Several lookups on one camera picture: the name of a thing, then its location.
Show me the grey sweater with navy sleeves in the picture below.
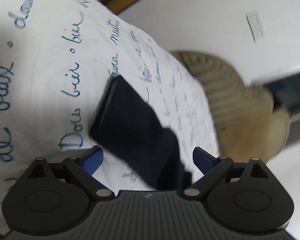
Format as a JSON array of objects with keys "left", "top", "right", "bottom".
[{"left": 89, "top": 76, "right": 192, "bottom": 191}]

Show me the white quilt with blue script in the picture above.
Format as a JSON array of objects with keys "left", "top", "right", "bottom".
[{"left": 0, "top": 0, "right": 219, "bottom": 234}]

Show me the olive padded headboard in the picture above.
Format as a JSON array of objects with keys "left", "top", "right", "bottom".
[{"left": 171, "top": 51, "right": 290, "bottom": 163}]

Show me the white wall socket pair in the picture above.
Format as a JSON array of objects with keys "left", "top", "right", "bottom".
[{"left": 245, "top": 11, "right": 264, "bottom": 43}]

